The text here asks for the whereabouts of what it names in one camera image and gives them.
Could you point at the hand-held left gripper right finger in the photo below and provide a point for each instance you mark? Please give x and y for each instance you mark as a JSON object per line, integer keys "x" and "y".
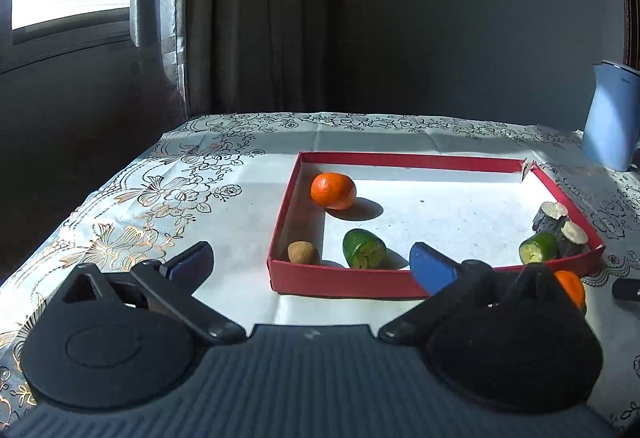
{"x": 432, "y": 268}

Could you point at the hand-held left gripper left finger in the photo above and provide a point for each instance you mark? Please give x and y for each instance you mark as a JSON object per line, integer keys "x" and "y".
{"x": 189, "y": 260}

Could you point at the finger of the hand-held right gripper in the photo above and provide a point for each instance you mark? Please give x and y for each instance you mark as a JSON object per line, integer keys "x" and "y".
{"x": 627, "y": 289}

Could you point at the red cardboard box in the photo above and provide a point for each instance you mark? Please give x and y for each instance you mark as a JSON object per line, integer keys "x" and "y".
{"x": 450, "y": 213}

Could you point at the green cucumber half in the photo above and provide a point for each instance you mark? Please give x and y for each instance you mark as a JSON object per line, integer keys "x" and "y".
{"x": 362, "y": 249}

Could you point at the dark sugarcane piece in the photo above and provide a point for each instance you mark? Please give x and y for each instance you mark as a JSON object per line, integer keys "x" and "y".
{"x": 549, "y": 215}
{"x": 572, "y": 238}

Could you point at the green cucumber piece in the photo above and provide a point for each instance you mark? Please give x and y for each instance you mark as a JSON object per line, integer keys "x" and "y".
{"x": 537, "y": 248}

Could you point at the brown round fruit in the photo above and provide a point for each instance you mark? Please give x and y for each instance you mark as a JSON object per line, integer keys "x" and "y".
{"x": 302, "y": 252}

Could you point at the large orange mandarin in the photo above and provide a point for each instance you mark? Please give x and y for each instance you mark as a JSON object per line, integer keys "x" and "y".
{"x": 333, "y": 190}

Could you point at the small orange mandarin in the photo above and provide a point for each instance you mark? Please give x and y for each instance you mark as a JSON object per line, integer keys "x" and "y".
{"x": 572, "y": 288}

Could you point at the light blue jug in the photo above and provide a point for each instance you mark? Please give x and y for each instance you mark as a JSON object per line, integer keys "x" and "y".
{"x": 612, "y": 118}

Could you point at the dark curtain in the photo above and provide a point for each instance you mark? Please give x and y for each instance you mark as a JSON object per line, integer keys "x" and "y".
{"x": 265, "y": 18}

